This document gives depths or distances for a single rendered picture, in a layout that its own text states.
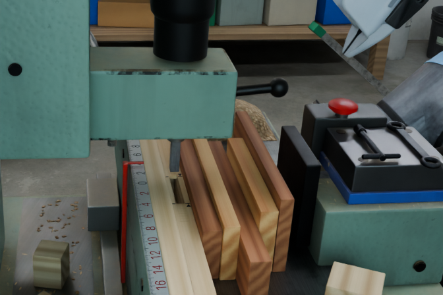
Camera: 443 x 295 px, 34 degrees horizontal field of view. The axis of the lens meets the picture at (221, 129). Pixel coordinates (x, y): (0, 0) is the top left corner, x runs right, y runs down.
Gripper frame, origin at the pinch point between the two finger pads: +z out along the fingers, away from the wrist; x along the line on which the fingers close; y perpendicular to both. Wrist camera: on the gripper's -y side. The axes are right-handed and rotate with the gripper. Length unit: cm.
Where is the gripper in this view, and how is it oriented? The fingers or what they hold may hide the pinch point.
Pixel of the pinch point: (358, 48)
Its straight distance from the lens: 72.9
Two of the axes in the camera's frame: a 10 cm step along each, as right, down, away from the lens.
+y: -8.1, -4.4, -3.8
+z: -5.5, 7.9, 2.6
